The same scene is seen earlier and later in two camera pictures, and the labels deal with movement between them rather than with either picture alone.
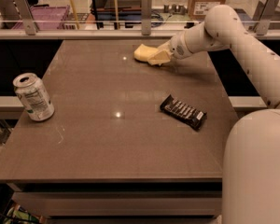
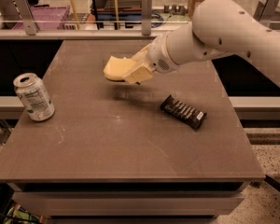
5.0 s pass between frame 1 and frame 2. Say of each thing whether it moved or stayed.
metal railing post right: stayed
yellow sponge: moved
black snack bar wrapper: stayed
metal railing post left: stayed
